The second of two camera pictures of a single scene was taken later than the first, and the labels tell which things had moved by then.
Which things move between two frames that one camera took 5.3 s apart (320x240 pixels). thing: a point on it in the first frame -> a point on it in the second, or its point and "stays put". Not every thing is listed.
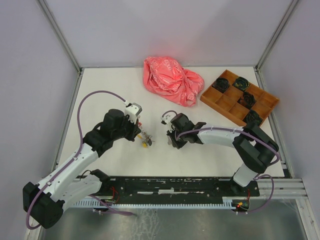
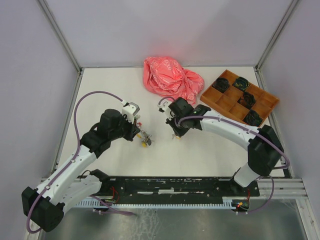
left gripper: (135, 129) stays put
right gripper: (178, 145) -> (180, 133)
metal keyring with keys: (146, 139) stays put
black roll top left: (221, 84) stays put
